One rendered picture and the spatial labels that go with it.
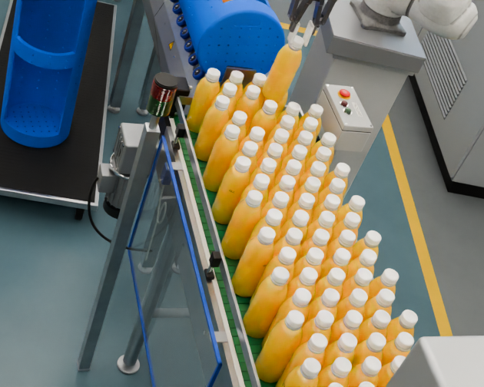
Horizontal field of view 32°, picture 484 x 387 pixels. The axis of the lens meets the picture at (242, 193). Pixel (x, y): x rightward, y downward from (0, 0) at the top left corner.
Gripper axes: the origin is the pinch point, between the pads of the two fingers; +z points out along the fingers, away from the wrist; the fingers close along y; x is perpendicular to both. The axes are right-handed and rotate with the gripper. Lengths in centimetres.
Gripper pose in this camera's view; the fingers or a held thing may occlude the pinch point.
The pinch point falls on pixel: (300, 32)
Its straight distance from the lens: 245.3
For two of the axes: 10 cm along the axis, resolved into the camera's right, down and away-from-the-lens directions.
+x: 2.2, 7.0, -6.8
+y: -9.3, -0.5, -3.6
